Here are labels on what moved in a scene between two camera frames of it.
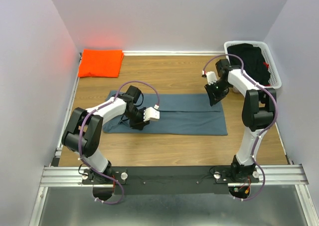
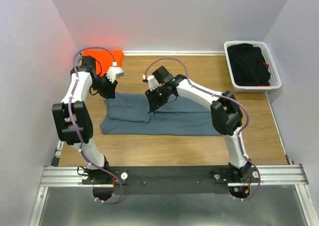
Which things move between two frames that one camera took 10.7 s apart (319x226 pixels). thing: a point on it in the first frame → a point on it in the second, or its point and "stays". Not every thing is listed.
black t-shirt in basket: (253, 59) stays
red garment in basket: (267, 66) stays
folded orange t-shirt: (100, 63) stays
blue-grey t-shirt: (181, 113) stays
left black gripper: (140, 124) → (109, 92)
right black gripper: (213, 97) → (153, 103)
